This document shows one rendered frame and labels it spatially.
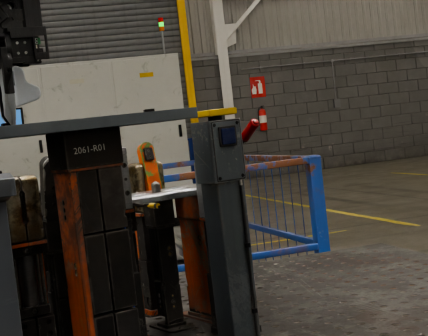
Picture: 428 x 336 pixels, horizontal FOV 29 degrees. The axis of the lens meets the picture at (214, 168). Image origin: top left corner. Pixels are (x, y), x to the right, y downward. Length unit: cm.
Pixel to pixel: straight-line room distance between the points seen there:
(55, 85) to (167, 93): 127
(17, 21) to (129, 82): 828
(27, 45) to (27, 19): 4
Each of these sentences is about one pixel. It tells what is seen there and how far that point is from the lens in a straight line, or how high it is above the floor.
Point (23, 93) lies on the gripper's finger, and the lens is 135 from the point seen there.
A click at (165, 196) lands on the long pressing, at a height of 100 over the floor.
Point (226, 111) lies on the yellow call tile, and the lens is 150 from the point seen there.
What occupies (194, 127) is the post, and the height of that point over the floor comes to 113.
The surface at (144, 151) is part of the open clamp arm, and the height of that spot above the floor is 109.
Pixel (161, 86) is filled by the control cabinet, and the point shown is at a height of 163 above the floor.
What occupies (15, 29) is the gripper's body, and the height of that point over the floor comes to 131.
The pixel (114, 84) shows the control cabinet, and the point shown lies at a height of 171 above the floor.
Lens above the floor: 113
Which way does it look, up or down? 3 degrees down
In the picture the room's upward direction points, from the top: 6 degrees counter-clockwise
